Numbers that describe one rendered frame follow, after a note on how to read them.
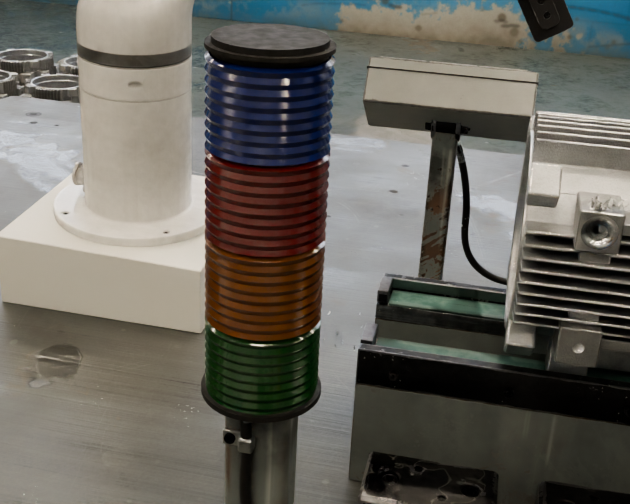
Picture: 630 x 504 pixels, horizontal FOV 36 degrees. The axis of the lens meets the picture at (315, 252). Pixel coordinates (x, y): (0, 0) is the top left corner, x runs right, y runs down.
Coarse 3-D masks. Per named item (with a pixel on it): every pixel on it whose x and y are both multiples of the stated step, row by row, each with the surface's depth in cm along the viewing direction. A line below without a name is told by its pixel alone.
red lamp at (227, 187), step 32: (224, 160) 44; (320, 160) 45; (224, 192) 44; (256, 192) 44; (288, 192) 44; (320, 192) 45; (224, 224) 45; (256, 224) 44; (288, 224) 44; (320, 224) 46; (256, 256) 45; (288, 256) 45
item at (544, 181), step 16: (528, 128) 80; (528, 176) 69; (544, 176) 67; (560, 176) 67; (528, 192) 67; (544, 192) 67; (512, 336) 72; (528, 336) 72; (512, 352) 74; (528, 352) 73
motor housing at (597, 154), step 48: (528, 144) 79; (576, 144) 69; (624, 144) 69; (576, 192) 69; (624, 192) 68; (528, 240) 68; (624, 240) 66; (528, 288) 69; (576, 288) 67; (624, 288) 68; (624, 336) 69
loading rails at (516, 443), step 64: (384, 320) 86; (448, 320) 85; (384, 384) 77; (448, 384) 75; (512, 384) 74; (576, 384) 73; (384, 448) 79; (448, 448) 78; (512, 448) 77; (576, 448) 75
